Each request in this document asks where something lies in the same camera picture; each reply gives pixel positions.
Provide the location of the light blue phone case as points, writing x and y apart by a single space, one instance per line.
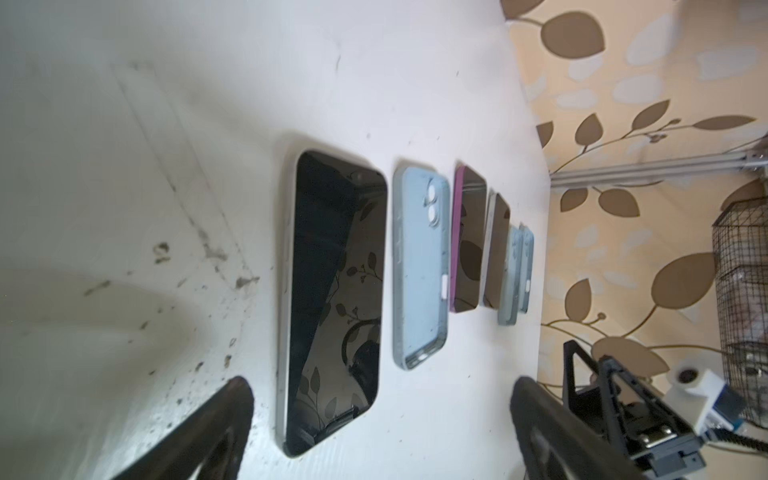
510 293
526 268
421 248

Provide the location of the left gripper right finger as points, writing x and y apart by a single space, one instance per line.
540 420

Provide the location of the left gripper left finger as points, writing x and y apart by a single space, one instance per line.
209 444

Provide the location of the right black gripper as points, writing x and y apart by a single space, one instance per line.
628 415

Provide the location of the right black wire basket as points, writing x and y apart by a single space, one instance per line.
740 250

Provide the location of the black smartphone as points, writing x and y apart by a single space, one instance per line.
468 231
333 299
495 249

